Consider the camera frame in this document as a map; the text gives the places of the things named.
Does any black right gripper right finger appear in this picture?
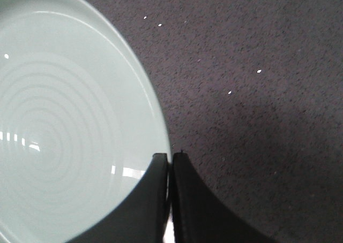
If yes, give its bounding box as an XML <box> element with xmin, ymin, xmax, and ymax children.
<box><xmin>171</xmin><ymin>152</ymin><xmax>271</xmax><ymax>242</ymax></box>

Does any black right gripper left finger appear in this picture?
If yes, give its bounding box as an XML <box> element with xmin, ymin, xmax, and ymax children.
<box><xmin>69</xmin><ymin>153</ymin><xmax>168</xmax><ymax>242</ymax></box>

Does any light green round plate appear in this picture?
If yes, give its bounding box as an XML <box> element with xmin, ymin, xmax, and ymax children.
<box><xmin>1</xmin><ymin>0</ymin><xmax>171</xmax><ymax>242</ymax></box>

